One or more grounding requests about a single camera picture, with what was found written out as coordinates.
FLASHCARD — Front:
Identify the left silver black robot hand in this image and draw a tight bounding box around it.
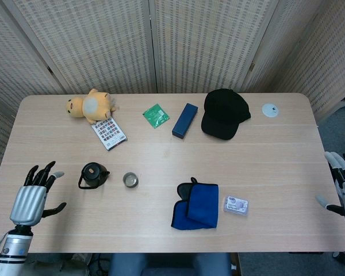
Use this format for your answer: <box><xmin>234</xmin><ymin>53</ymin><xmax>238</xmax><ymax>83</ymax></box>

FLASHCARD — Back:
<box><xmin>9</xmin><ymin>160</ymin><xmax>67</xmax><ymax>225</ymax></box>

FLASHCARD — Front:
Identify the small black kettle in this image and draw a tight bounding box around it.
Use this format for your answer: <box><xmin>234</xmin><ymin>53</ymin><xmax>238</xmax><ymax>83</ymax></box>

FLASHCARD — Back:
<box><xmin>78</xmin><ymin>162</ymin><xmax>111</xmax><ymax>190</ymax></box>

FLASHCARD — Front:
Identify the patterned card box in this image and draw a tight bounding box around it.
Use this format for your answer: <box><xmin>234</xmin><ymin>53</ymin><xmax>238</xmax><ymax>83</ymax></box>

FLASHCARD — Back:
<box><xmin>91</xmin><ymin>116</ymin><xmax>129</xmax><ymax>151</ymax></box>

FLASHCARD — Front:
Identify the clear plastic floss box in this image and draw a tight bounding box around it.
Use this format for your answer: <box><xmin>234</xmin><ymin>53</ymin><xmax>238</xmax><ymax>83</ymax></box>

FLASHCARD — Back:
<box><xmin>223</xmin><ymin>195</ymin><xmax>250</xmax><ymax>217</ymax></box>

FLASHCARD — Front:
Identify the yellow plush toy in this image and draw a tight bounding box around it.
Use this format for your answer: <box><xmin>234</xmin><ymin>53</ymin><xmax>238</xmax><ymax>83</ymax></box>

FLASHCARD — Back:
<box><xmin>65</xmin><ymin>88</ymin><xmax>120</xmax><ymax>125</ymax></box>

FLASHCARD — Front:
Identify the woven folding screen panel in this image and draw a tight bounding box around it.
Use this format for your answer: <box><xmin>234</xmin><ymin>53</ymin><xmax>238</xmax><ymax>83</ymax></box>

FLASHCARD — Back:
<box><xmin>0</xmin><ymin>0</ymin><xmax>68</xmax><ymax>199</ymax></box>
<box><xmin>148</xmin><ymin>0</ymin><xmax>279</xmax><ymax>94</ymax></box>
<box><xmin>271</xmin><ymin>0</ymin><xmax>345</xmax><ymax>121</ymax></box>
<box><xmin>1</xmin><ymin>0</ymin><xmax>158</xmax><ymax>95</ymax></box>
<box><xmin>241</xmin><ymin>0</ymin><xmax>328</xmax><ymax>94</ymax></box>

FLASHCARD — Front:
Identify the blue folded towel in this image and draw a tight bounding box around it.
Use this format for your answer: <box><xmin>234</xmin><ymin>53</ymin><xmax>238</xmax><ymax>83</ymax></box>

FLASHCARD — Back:
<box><xmin>170</xmin><ymin>177</ymin><xmax>220</xmax><ymax>231</ymax></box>

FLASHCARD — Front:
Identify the black baseball cap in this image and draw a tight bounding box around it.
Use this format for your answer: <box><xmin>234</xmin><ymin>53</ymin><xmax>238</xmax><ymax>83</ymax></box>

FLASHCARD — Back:
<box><xmin>201</xmin><ymin>88</ymin><xmax>251</xmax><ymax>141</ymax></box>

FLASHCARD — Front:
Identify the green foil packet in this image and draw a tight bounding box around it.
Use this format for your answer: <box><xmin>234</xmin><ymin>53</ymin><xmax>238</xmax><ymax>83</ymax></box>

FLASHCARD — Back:
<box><xmin>142</xmin><ymin>103</ymin><xmax>170</xmax><ymax>129</ymax></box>

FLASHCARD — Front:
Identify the dark blue rectangular box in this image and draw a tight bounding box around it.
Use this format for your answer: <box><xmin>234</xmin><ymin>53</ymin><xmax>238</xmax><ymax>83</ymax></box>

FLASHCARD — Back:
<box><xmin>171</xmin><ymin>102</ymin><xmax>198</xmax><ymax>140</ymax></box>

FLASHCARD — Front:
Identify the white round cable grommet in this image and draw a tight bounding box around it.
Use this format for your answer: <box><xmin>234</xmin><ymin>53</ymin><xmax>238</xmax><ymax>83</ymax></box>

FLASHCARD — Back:
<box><xmin>261</xmin><ymin>103</ymin><xmax>279</xmax><ymax>118</ymax></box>

